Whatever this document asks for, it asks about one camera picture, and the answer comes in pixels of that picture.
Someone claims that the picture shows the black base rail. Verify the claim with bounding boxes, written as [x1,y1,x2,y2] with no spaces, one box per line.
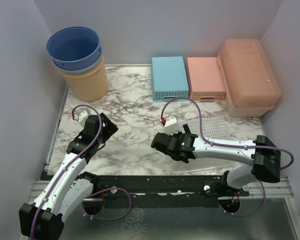
[79,172,249,208]

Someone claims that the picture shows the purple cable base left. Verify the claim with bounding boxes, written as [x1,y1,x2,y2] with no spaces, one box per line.
[81,186,133,221]

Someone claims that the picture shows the large orange lidded container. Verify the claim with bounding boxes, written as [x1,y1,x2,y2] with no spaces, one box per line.
[217,38,281,118]

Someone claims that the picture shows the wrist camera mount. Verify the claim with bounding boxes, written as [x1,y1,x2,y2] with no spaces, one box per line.
[72,109,91,127]
[161,116,182,136]

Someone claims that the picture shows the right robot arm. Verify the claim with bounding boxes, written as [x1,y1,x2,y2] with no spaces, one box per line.
[150,127,281,196]

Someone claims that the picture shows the light blue perforated basket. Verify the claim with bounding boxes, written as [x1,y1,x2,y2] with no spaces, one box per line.
[150,56,189,103]

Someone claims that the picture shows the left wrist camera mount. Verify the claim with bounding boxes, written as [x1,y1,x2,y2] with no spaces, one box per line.
[72,109,91,127]

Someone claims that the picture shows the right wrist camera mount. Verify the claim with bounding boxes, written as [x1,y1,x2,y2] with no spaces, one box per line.
[161,116,182,136]

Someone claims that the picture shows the white perforated plastic basket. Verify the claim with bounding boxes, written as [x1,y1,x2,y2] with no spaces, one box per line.
[165,117,238,174]

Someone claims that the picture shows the grey-blue plastic bucket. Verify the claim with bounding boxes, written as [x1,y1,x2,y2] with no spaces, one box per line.
[54,48,103,75]

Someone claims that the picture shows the orange plastic bucket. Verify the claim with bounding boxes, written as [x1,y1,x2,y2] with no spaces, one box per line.
[60,56,109,102]

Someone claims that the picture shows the blue plastic bucket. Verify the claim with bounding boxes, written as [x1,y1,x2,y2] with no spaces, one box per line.
[46,26,102,71]

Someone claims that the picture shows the pink perforated plastic basket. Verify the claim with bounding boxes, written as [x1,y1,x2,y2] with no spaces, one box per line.
[185,57,226,102]

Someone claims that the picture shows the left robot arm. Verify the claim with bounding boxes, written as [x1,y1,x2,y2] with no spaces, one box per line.
[19,111,118,240]

